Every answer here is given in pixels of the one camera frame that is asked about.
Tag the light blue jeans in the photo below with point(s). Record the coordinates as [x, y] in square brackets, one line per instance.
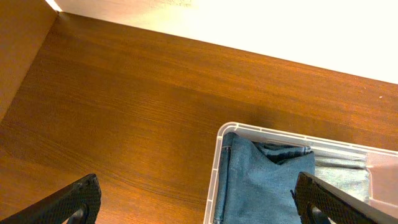
[344, 170]

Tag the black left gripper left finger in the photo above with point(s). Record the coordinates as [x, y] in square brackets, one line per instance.
[79, 202]

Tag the clear plastic storage container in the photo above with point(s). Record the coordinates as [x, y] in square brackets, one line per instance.
[381, 163]

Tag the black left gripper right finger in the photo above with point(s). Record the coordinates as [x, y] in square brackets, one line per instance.
[319, 202]

